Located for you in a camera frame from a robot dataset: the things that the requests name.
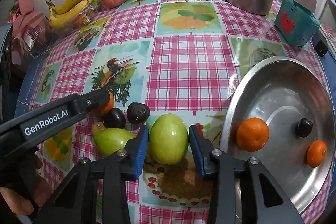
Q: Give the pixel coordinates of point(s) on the orange tangerine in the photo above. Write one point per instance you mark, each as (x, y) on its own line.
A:
(316, 153)
(104, 109)
(252, 134)

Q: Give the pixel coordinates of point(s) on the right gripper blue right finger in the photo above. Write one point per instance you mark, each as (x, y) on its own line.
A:
(215, 166)

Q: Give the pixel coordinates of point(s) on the clear plastic fruit container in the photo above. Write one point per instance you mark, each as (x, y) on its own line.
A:
(84, 18)

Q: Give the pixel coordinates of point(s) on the dark plum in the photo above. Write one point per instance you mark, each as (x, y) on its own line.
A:
(304, 128)
(137, 113)
(114, 118)

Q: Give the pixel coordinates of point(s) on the small green mango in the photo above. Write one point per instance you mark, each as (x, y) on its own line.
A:
(109, 140)

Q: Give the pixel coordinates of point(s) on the large green mango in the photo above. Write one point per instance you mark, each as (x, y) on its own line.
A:
(168, 139)

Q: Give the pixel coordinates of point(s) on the teal plastic box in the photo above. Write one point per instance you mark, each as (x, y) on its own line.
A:
(296, 23)

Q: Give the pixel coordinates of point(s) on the large steel bowl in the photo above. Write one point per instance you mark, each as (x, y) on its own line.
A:
(281, 91)

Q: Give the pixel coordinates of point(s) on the yellow banana bunch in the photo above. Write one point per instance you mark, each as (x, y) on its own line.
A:
(61, 15)

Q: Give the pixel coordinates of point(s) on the pink flower bouquet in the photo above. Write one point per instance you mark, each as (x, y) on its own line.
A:
(31, 33)

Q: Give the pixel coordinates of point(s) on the black power adapter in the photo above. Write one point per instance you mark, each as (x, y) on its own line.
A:
(320, 44)

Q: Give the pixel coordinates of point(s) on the pink checkered fruit tablecloth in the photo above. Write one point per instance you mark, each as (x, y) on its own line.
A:
(176, 56)

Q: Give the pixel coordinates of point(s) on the person's left hand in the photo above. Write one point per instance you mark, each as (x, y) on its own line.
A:
(22, 187)

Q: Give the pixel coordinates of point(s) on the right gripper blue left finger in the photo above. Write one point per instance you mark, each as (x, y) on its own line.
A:
(123, 165)

